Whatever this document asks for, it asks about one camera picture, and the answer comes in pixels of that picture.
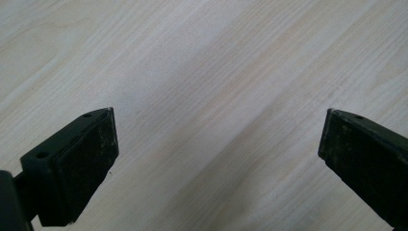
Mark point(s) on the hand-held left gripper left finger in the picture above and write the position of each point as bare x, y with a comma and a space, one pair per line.
73, 166

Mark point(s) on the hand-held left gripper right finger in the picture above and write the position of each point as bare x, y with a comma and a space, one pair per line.
365, 160

